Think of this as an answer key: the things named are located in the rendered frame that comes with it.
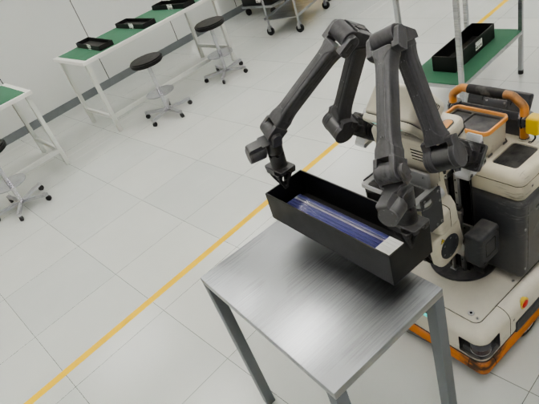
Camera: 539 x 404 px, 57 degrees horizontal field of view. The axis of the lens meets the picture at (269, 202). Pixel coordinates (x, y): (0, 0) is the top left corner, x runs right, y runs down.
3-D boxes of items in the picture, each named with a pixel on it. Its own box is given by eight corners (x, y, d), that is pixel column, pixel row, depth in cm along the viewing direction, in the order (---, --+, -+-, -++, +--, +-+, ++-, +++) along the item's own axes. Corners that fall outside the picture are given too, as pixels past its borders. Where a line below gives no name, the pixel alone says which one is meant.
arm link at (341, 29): (385, 29, 148) (366, 12, 154) (346, 35, 143) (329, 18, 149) (351, 140, 182) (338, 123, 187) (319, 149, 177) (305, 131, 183)
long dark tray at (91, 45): (78, 47, 544) (74, 42, 540) (90, 42, 550) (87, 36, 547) (100, 51, 499) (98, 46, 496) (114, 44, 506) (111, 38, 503)
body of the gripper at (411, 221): (415, 237, 131) (411, 216, 127) (385, 224, 139) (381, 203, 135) (431, 224, 134) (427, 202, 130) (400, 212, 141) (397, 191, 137)
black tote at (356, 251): (432, 252, 148) (429, 223, 142) (394, 286, 142) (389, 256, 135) (306, 193, 191) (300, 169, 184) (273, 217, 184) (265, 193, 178)
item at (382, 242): (412, 254, 148) (411, 245, 146) (396, 268, 145) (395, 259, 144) (301, 200, 185) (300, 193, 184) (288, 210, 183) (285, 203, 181)
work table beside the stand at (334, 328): (334, 337, 242) (291, 209, 197) (460, 431, 191) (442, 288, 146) (263, 401, 225) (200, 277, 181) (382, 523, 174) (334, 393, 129)
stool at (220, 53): (200, 87, 569) (180, 34, 533) (220, 66, 605) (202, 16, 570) (238, 82, 546) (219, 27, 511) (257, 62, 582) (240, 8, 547)
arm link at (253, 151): (281, 134, 163) (270, 118, 168) (250, 147, 161) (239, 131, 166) (285, 158, 173) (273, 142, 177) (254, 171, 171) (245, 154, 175)
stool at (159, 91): (139, 123, 535) (112, 69, 500) (176, 99, 559) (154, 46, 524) (164, 131, 501) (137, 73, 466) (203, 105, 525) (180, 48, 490)
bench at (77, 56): (88, 123, 579) (52, 58, 535) (203, 55, 662) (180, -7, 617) (119, 134, 528) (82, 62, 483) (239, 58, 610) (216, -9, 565)
